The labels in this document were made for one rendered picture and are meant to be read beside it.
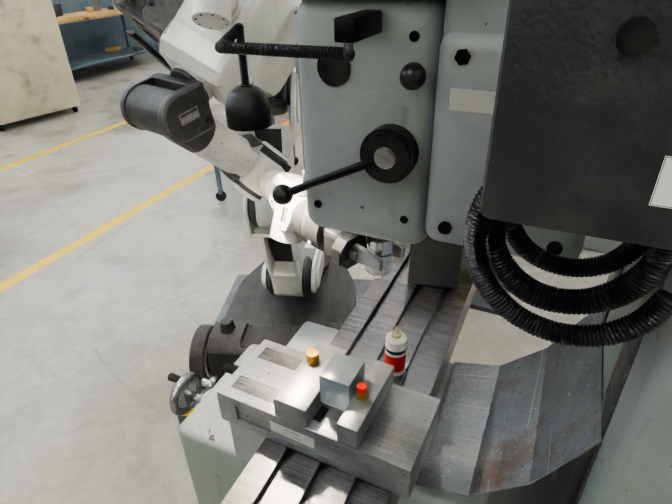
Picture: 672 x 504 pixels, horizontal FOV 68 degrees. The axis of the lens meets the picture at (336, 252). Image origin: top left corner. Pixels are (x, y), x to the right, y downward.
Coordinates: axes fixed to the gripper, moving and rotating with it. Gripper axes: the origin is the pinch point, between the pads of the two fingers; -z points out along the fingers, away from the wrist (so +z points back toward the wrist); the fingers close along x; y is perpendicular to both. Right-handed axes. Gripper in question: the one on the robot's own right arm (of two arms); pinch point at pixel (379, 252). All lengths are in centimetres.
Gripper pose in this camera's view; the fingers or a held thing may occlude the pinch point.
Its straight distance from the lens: 84.7
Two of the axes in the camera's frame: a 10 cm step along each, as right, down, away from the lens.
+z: -7.0, -3.7, 6.1
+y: 0.1, 8.5, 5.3
